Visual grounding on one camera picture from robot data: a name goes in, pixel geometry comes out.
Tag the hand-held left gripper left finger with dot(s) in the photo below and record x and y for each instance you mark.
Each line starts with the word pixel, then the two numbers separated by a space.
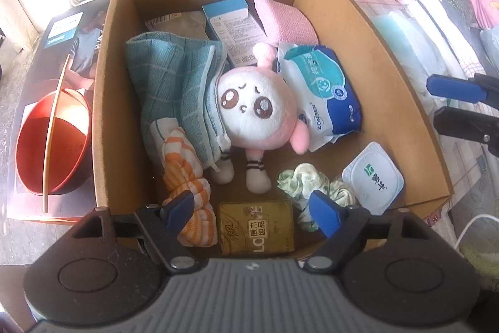
pixel 179 212

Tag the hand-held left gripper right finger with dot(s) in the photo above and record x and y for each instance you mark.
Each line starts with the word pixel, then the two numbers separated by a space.
pixel 325 214

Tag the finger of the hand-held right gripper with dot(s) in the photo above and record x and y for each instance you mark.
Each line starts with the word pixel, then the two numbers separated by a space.
pixel 452 87
pixel 464 124

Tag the green white scrunchie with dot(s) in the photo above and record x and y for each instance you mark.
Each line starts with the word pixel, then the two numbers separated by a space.
pixel 304 181

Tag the orange striped towel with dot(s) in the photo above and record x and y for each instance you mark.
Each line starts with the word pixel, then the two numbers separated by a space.
pixel 187 169

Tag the white carton with red can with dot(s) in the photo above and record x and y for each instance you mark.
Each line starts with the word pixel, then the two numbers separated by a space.
pixel 374 179

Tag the gold box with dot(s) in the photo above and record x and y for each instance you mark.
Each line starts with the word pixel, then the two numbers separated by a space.
pixel 255 227

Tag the brown cardboard box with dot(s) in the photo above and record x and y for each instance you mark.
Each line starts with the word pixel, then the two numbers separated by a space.
pixel 351 24

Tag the blue white wipes pack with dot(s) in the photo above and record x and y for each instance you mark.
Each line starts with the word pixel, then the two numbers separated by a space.
pixel 323 83

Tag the pink white plush doll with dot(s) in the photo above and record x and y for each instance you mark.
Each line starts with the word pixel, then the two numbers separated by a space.
pixel 249 103

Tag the teal checked towel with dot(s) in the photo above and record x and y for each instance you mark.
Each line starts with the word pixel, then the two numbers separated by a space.
pixel 171 75

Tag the pink sponge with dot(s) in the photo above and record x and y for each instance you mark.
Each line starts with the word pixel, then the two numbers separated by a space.
pixel 284 19

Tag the blue white carton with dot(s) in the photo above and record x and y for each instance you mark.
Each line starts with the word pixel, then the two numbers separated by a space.
pixel 234 28

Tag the white stitched quilt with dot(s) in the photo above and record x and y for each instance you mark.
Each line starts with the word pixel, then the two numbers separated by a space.
pixel 467 52

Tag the light blue pillow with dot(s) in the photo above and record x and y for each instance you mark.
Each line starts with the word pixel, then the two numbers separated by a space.
pixel 490 42

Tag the translucent printed plastic bag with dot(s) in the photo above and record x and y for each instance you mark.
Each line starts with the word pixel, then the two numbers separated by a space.
pixel 405 36

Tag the pink pillow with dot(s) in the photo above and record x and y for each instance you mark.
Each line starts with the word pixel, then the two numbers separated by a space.
pixel 483 3

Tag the red bowl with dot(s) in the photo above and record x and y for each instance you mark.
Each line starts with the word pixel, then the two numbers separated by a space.
pixel 50 161

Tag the wooden stick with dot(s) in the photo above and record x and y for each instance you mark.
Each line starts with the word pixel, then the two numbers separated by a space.
pixel 54 130

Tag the brown paper package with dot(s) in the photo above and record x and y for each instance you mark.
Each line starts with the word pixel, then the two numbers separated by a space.
pixel 183 21

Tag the dark appliance carton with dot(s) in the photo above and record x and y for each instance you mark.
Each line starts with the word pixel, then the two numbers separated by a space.
pixel 58 32

